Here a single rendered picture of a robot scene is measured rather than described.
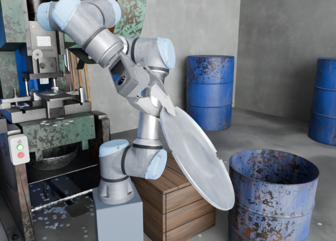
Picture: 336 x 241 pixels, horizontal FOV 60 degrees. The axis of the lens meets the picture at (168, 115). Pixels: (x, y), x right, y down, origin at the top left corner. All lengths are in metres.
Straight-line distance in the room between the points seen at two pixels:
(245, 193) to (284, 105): 3.11
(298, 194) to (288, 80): 3.08
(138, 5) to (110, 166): 0.92
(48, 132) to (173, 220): 0.81
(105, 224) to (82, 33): 0.77
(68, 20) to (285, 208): 1.14
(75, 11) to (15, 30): 1.03
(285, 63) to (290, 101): 0.52
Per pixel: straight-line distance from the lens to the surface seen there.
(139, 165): 1.09
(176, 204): 1.58
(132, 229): 1.27
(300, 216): 1.49
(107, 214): 1.20
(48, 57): 1.80
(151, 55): 1.09
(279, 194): 1.38
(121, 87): 0.61
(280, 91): 4.44
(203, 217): 1.76
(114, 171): 1.16
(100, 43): 0.68
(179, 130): 0.70
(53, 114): 1.75
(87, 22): 0.70
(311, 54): 4.22
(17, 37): 1.72
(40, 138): 1.69
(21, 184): 1.68
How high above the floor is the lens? 1.07
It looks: 14 degrees down
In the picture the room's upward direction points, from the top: straight up
